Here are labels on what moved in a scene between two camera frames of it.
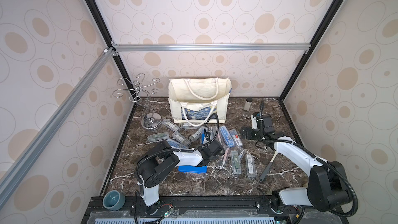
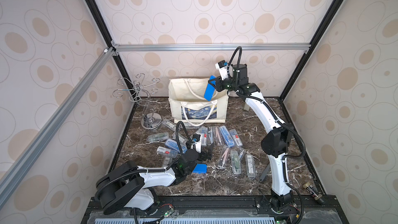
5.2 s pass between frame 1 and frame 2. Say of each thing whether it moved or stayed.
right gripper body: moved
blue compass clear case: stayed
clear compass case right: stayed
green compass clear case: stayed
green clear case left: stayed
